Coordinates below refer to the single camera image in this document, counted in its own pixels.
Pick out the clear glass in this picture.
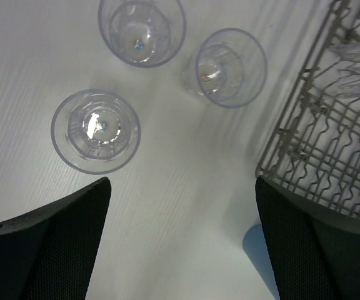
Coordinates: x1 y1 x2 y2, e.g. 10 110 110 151
51 89 141 175
183 27 268 109
329 42 360 99
98 0 186 68

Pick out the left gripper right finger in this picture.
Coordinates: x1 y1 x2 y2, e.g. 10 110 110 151
255 176 360 299

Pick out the blue plastic cup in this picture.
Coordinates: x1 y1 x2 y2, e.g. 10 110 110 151
242 224 280 299

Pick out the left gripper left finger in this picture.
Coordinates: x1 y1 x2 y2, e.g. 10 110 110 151
0 177 111 299

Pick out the grey wire dish rack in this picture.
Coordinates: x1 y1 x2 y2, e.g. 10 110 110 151
256 1 360 219

